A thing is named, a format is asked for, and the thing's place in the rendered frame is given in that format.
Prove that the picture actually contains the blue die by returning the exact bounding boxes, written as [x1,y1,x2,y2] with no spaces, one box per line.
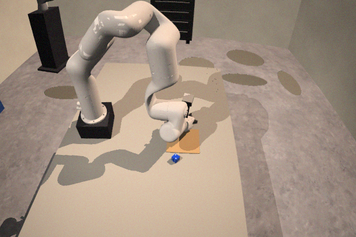
[172,154,180,163]

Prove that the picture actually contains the tan square mat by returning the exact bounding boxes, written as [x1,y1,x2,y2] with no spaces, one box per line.
[167,129,200,154]

